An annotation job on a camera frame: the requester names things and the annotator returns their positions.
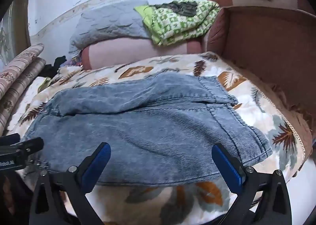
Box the patterned metal door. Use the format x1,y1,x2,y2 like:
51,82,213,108
0,0,31,67

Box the yellow-green cloth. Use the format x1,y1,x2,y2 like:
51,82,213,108
38,77,52,90

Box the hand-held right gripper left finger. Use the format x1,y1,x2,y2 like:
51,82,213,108
29,142,111,225

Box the black cloth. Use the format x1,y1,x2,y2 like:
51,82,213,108
39,56,67,78

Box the multicoloured cloth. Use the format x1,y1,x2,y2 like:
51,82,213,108
65,57,84,68

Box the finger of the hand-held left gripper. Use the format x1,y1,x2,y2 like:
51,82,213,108
10,137,44,160
0,133,21,147

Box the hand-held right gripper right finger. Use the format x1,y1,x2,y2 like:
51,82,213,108
212,144,297,225

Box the blue denim pants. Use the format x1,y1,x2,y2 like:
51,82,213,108
21,73,273,187

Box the leaf print blanket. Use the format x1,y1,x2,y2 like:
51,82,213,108
7,51,307,225

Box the green patterned blanket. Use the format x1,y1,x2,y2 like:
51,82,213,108
134,0,221,46

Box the pink pillow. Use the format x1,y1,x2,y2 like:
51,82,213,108
69,0,152,55

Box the dark cloth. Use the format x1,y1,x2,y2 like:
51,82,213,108
150,1,199,17

